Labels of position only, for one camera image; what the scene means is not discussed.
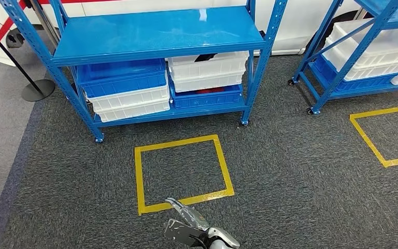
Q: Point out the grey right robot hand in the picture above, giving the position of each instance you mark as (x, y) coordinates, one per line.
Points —
(192, 214)

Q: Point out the pale wrist camera on bracket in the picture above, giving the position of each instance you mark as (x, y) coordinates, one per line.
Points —
(180, 232)

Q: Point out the blue metal shelf rack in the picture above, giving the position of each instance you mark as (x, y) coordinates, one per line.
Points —
(151, 34)

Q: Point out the white car with red stripe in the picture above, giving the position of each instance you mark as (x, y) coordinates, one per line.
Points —
(298, 27)

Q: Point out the small black plastic part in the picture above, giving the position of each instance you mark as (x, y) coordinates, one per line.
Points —
(205, 57)

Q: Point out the black ribbed plastic part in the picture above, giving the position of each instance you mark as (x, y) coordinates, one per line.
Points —
(262, 33)

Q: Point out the black round-base stand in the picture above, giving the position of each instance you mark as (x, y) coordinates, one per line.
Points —
(37, 90)

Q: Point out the red plastic item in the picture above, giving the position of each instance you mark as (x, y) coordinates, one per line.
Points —
(210, 90)

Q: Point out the blue wheeled shelf rack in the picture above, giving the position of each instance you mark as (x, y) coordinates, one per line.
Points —
(343, 68)

